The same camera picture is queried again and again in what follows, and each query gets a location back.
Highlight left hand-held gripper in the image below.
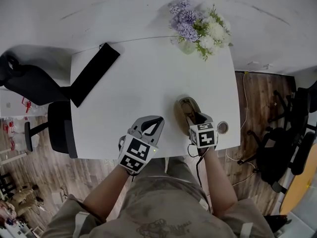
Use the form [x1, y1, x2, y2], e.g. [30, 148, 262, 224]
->
[117, 116, 165, 176]

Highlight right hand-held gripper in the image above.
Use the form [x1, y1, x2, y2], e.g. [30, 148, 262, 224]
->
[185, 112, 219, 151]

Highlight beige object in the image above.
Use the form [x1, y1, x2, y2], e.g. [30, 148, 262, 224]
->
[173, 97, 199, 136]

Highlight person's right forearm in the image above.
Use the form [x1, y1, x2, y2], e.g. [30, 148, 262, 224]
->
[203, 147, 239, 218]

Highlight person's left forearm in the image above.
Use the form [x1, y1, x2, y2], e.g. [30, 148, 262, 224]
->
[83, 166, 132, 223]

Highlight clear glass vase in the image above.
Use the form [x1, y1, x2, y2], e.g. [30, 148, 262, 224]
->
[178, 39, 198, 56]

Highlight black soft pouch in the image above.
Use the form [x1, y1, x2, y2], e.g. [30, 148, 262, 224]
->
[70, 42, 121, 108]

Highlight person's beige shirt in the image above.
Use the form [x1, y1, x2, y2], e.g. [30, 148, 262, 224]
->
[41, 156, 275, 238]

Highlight black office chair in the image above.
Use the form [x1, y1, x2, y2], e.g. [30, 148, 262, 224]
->
[267, 80, 317, 131]
[0, 50, 79, 159]
[237, 124, 317, 194]

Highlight purple and white flower bouquet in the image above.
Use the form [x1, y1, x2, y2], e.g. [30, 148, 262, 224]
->
[168, 0, 234, 61]

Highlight round yellow table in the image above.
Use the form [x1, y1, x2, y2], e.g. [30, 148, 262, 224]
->
[279, 142, 317, 215]

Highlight red clamps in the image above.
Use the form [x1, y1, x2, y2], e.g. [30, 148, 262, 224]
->
[21, 97, 33, 114]

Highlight beige bag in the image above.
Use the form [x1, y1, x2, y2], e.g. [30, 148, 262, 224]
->
[7, 184, 40, 214]

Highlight round desk cable grommet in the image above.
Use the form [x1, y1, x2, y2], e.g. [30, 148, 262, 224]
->
[216, 120, 229, 135]

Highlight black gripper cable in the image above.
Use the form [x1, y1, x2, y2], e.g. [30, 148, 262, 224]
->
[187, 143, 208, 190]

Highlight white floor cable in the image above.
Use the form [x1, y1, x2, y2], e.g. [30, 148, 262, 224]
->
[225, 71, 260, 187]

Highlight white wall socket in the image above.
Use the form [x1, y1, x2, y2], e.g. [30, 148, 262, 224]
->
[247, 60, 273, 71]

